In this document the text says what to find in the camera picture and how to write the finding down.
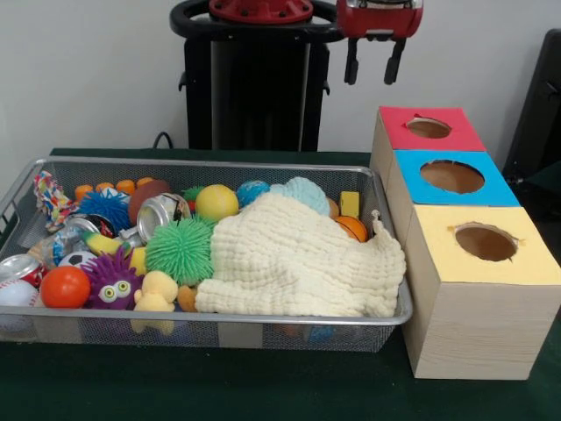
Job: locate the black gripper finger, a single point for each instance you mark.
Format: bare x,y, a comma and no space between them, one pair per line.
352,66
393,66

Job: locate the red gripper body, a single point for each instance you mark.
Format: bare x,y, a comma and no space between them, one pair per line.
381,22

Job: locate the wooden three-hole box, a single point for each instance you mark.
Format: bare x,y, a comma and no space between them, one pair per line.
473,333

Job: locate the silver mesh bin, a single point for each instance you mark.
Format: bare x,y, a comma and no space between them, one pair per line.
109,335

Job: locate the light blue fluffy cloth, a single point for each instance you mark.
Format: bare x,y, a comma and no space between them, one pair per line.
307,193

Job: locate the yellow smooth ball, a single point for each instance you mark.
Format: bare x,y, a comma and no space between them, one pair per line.
217,201

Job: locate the dark green table cloth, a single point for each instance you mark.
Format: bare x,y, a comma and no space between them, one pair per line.
548,184
219,386

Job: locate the cream muslin cloth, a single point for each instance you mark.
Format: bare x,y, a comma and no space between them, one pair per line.
285,263

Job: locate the brown toy football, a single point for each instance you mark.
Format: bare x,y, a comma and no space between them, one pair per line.
144,195

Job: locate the green spiky rubber ball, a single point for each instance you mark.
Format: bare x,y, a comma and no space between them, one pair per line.
179,250

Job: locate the blue spiky rubber ball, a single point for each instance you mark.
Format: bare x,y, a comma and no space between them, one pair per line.
105,208

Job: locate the yellow plush duck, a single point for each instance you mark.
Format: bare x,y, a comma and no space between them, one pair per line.
155,291

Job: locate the purple spiky monster toy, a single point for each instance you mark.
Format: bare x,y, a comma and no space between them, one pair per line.
111,280

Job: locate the orange smooth ball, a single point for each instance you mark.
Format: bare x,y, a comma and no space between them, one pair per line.
65,287

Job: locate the white baseball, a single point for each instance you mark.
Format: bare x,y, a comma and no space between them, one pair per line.
17,293

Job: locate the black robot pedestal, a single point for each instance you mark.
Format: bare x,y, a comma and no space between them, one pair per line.
258,87

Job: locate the red robot base mount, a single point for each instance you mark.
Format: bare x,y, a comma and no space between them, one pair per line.
263,11

